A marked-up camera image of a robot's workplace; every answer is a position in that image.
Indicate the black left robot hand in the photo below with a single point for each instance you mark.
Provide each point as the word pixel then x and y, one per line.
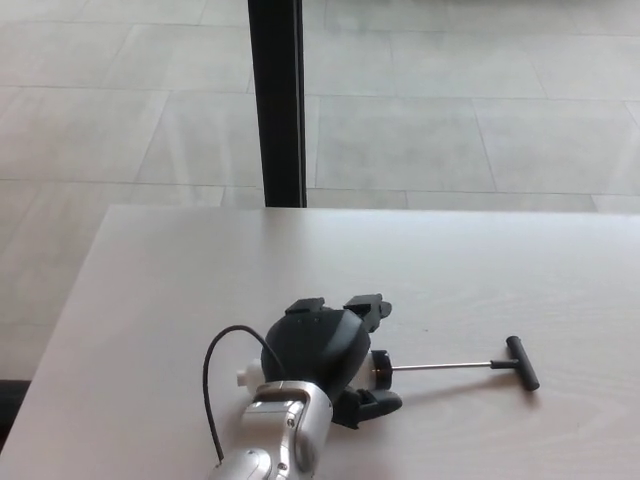
pixel 315 350

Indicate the white Franklin hand air pump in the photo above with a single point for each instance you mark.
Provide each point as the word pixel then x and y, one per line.
pixel 382 370

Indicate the black vertical metal post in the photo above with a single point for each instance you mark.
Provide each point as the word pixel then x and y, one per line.
pixel 277 100

